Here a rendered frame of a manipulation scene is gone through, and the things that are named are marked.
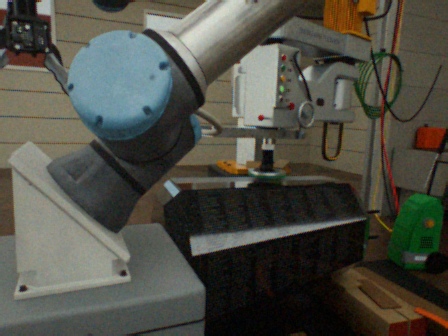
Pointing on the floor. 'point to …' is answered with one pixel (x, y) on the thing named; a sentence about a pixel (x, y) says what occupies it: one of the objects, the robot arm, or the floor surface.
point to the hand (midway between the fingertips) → (30, 97)
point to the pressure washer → (419, 232)
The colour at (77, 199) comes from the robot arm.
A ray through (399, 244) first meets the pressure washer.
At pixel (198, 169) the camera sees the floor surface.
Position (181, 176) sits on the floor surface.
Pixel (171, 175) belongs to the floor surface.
